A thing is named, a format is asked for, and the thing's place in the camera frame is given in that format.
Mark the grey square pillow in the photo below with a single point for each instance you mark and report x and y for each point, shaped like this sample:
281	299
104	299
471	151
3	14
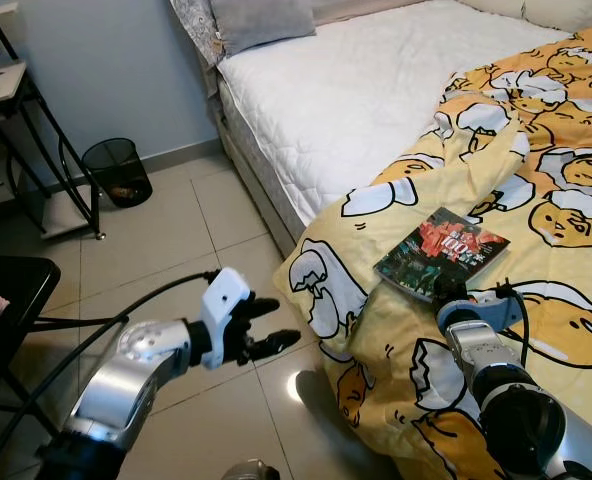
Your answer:
261	22

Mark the grey robot foot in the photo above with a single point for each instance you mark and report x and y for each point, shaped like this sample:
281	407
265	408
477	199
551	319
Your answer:
251	472

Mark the dark red cover book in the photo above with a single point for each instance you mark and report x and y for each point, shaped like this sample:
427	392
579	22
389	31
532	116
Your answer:
441	250

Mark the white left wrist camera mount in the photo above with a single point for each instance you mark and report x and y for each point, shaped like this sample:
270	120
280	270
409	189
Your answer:
224	300

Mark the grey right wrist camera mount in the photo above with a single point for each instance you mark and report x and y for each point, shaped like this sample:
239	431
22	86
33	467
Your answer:
491	312

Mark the floral patterned cushion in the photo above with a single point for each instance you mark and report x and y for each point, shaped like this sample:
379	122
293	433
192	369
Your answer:
191	25

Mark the black seat chair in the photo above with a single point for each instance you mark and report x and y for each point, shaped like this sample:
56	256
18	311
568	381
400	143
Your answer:
11	275

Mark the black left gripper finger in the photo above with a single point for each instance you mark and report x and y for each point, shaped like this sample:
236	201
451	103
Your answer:
276	343
261	307

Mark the black mesh waste bin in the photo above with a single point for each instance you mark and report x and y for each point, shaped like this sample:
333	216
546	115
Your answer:
116	175

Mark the grey bed base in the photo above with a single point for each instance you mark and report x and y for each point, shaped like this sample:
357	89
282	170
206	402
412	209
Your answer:
251	170

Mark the white quilted mattress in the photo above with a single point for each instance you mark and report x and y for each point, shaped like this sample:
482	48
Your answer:
356	100

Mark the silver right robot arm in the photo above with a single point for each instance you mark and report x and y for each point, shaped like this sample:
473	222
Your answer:
516	420

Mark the yellow cartoon egg blanket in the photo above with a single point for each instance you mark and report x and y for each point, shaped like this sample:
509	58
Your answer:
556	320

